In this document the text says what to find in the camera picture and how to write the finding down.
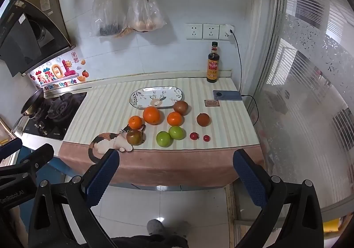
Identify striped cat print tablecloth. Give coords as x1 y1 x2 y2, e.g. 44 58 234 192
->
59 76 263 187

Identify green brown tomato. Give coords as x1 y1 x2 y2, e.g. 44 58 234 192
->
126 129 144 146
173 100 189 116

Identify black gas stove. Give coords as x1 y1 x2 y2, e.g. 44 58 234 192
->
22 92 87 141

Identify person's dark trousers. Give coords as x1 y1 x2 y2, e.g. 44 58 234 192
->
111 234 190 248

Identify black frying pan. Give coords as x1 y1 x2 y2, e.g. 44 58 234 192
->
11 88 46 134

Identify small orange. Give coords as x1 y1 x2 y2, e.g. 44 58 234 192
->
128 115 143 130
167 111 185 127

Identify large orange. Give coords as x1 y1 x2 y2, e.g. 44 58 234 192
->
143 106 161 126

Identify green apple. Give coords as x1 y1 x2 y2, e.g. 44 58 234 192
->
156 131 174 147
169 125 185 140

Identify grey slipper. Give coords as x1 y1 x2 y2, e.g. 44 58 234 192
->
146 219 166 236

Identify plastic bag with eggs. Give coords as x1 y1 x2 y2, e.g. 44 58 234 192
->
122 0 168 33

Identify reddish brown tomato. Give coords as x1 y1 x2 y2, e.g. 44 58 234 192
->
196 113 211 127

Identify white wall socket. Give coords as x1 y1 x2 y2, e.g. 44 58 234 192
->
219 25 235 41
185 23 204 40
203 24 220 40

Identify black range hood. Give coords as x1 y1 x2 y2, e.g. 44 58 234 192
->
0 0 76 78

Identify dark soy sauce bottle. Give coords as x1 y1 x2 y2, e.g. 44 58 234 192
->
206 41 220 84

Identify plastic bag with dark contents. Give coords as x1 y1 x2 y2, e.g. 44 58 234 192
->
90 0 128 38

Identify frosted glass sliding door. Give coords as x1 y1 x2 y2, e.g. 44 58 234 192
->
249 0 354 223

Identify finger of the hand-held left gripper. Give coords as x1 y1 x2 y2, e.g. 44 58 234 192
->
0 138 23 157
0 143 55 182

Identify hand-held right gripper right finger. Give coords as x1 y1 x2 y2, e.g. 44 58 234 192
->
233 149 324 248

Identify blue smartphone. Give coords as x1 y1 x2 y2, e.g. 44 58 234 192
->
213 90 243 102

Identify black charging cable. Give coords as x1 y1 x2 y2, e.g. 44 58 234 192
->
229 31 259 127

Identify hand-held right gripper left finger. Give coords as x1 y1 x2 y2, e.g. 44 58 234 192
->
28 148 121 248

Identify deer print oval plate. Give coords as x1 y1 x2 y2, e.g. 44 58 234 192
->
129 86 183 110

